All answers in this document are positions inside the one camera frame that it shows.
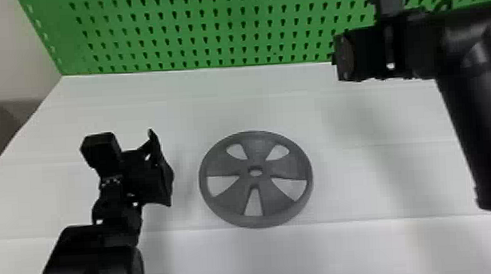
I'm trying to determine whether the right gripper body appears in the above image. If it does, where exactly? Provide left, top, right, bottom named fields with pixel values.
left=330, top=12, right=410, bottom=84

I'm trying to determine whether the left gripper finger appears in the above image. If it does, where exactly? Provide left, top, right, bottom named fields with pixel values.
left=145, top=127, right=164, bottom=159

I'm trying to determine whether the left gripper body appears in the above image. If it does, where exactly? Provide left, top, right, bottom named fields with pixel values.
left=119, top=147, right=177, bottom=210

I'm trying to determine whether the grey wheel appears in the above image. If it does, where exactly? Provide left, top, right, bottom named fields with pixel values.
left=195, top=127, right=317, bottom=232

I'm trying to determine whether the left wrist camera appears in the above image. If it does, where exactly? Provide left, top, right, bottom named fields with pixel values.
left=78, top=131, right=125, bottom=180

